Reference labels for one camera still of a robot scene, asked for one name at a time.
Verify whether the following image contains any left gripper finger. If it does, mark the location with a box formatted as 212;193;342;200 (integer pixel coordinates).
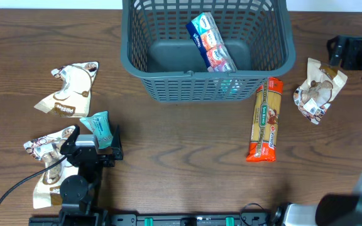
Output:
60;125;80;154
111;125;124;160

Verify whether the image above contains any grey plastic basket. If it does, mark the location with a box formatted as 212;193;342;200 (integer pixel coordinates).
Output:
121;0;296;102

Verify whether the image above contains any blue tissue multipack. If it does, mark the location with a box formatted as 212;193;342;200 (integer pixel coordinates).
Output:
186;12;237;72

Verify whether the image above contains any teal wipes packet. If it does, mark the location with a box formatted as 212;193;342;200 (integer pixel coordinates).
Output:
79;111;113;149

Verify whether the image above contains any beige snack pouch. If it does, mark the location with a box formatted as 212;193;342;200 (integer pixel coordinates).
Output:
34;62;99;118
293;58;348;124
23;126;78;209

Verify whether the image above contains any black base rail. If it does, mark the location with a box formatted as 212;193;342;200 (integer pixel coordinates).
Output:
28;212;281;226

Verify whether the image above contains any orange spaghetti packet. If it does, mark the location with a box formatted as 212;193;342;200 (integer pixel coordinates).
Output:
246;77;283;162

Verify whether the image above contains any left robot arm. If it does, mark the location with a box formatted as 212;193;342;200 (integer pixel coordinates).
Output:
59;126;123;226

